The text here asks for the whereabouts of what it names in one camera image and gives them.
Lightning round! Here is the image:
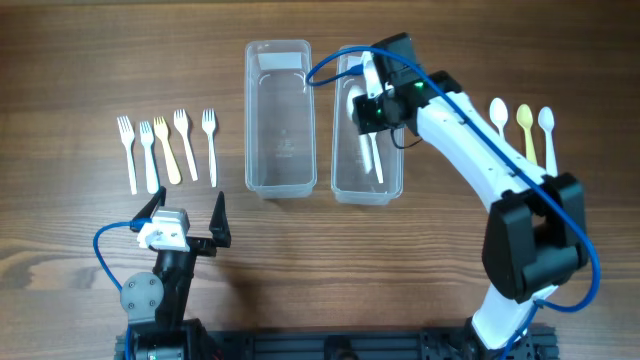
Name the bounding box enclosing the clear plastic container left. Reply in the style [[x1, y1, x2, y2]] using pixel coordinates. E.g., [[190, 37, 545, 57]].
[[245, 39, 317, 199]]

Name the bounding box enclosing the clear plastic container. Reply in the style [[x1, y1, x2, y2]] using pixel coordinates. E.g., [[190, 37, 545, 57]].
[[245, 39, 317, 199], [331, 75, 404, 205]]

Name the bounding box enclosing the clear plastic container right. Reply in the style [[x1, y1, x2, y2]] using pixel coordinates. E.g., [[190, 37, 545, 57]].
[[331, 75, 404, 205]]

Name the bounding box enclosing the yellow plastic spoon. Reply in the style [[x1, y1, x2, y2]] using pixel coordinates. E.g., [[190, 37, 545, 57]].
[[516, 104, 537, 165]]

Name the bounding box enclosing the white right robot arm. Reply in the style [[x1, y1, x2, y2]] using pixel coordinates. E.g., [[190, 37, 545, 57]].
[[349, 33, 601, 359]]

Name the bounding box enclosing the white plastic fork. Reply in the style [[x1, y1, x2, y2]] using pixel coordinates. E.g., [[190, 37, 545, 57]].
[[117, 116, 137, 195], [173, 109, 198, 181], [139, 121, 159, 194], [202, 108, 217, 188]]

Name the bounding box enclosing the white plastic spoon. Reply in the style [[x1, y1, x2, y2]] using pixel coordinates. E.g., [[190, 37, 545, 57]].
[[368, 133, 384, 184], [538, 106, 558, 176], [489, 97, 509, 140], [346, 85, 373, 174]]

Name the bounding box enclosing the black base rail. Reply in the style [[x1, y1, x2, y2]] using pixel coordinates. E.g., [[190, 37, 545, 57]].
[[131, 326, 560, 360]]

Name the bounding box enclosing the blue right cable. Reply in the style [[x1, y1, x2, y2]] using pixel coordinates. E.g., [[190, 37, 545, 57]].
[[305, 45, 602, 360]]

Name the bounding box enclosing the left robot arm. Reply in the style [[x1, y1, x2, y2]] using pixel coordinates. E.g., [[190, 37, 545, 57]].
[[114, 187, 231, 360]]

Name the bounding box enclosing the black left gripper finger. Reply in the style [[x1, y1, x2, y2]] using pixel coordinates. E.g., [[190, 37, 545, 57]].
[[130, 186, 167, 232], [209, 191, 232, 248]]

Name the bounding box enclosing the yellow plastic fork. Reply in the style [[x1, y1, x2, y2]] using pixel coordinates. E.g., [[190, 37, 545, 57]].
[[153, 116, 182, 185]]

